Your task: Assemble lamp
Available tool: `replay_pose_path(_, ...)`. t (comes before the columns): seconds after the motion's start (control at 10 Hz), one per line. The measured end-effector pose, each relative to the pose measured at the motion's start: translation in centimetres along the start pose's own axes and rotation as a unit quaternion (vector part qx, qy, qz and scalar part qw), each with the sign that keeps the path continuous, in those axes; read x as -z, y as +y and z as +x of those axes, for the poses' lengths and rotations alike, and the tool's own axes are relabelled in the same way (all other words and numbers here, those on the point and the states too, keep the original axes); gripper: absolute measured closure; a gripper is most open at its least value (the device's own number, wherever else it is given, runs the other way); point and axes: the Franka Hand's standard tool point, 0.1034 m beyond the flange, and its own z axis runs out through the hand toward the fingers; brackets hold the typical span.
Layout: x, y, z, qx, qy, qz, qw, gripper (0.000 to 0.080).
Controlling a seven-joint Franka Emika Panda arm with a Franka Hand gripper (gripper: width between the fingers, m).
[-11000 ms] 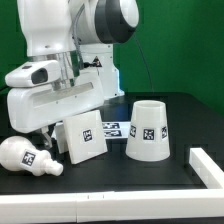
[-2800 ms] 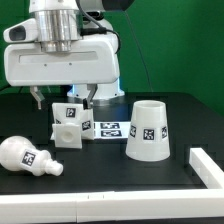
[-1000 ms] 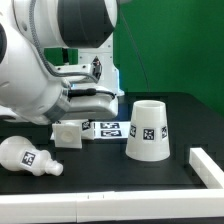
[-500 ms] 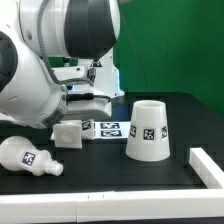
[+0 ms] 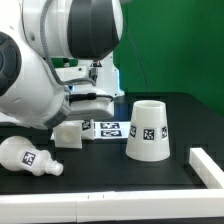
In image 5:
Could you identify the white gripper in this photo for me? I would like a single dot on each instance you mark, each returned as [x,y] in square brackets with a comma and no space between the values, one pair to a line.
[91,106]

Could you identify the white lamp base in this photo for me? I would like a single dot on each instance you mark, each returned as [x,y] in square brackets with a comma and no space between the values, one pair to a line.
[70,134]

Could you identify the white lamp bulb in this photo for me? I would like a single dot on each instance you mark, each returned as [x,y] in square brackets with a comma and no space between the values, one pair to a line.
[18,153]

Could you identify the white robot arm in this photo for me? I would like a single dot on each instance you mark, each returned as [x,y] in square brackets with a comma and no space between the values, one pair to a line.
[54,60]

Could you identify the white lamp shade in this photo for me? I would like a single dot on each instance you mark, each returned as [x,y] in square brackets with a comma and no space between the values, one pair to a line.
[148,138]

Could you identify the white marker sheet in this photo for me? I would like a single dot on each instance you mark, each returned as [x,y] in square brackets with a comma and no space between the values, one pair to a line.
[111,129]

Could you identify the white front fence rail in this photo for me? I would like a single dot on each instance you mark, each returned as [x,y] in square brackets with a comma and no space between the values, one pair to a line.
[111,206]

